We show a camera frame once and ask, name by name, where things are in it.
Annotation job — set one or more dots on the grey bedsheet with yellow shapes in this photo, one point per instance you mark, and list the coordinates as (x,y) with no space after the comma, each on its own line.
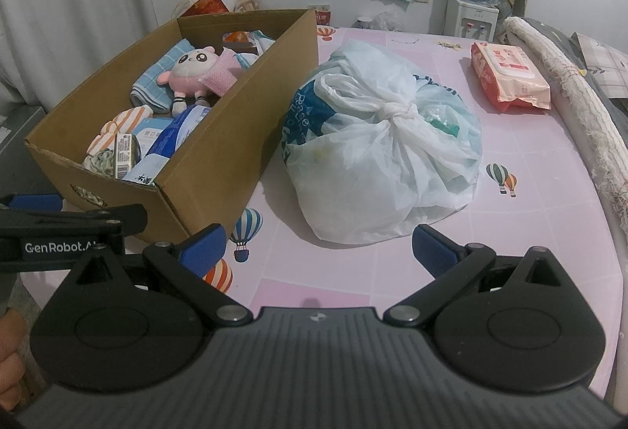
(619,115)

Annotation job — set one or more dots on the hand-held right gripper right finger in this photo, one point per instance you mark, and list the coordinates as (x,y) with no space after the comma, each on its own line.
(431,247)

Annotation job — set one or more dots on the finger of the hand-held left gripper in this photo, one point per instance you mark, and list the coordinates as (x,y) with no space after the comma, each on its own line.
(37,202)

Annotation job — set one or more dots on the clear plastic bag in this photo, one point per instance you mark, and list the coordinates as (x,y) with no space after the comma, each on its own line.
(387,21)

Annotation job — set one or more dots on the small carton box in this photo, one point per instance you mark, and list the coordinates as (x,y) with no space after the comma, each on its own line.
(125,154)

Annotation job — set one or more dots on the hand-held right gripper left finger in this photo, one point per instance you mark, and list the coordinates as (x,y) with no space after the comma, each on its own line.
(201,247)

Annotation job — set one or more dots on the blue checked towel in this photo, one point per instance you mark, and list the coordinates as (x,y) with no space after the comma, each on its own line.
(152,85)

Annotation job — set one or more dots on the red small box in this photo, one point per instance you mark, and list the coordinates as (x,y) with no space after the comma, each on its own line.
(322,17)

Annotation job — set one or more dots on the orange white striped cloth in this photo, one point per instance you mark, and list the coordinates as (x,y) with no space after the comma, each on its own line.
(122,122)

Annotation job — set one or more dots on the person's left hand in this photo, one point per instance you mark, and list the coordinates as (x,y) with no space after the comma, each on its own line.
(10,360)

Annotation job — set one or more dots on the plaid pillow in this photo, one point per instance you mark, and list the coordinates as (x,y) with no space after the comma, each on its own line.
(603,61)

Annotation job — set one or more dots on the pink wet wipes pack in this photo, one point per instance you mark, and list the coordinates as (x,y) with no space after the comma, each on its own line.
(505,75)

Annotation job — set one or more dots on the green patterned cloth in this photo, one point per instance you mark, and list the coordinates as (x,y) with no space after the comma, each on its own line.
(98,163)

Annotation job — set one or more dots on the brown cardboard box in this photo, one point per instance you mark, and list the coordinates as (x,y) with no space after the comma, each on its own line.
(221,149)

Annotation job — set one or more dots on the white water dispenser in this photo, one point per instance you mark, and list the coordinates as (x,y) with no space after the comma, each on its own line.
(466,22)

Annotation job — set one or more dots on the pink balloon print tablecloth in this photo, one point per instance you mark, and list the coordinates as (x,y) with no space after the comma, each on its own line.
(539,164)

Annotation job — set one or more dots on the white plastic bag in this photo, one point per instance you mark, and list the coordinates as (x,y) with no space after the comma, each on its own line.
(373,154)

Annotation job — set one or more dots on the red snack bag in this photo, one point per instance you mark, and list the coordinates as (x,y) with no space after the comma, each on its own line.
(208,4)

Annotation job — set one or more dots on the pink mesh cloth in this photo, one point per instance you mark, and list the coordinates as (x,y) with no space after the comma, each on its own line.
(223,73)

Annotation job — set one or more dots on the grey cabinet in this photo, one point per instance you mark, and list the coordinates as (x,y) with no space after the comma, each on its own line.
(19,149)

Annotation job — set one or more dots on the rolled white blanket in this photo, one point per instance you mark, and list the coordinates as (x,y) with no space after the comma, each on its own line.
(564,80)

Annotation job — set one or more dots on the pink plush toy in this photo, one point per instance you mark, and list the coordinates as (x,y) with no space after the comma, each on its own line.
(194,66)

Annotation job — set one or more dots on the orange white packet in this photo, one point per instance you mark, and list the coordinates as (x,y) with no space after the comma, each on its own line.
(240,38)

